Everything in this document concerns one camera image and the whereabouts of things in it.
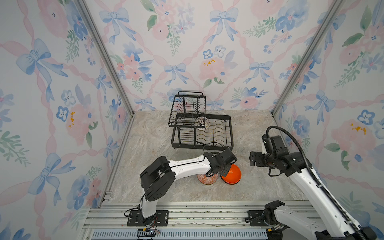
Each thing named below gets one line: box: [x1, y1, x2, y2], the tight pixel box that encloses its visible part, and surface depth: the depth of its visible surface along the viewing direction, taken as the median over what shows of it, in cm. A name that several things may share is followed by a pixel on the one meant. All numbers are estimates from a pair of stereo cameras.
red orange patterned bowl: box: [197, 173, 219, 185], surface depth 85 cm
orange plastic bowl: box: [220, 164, 241, 185], surface depth 84 cm
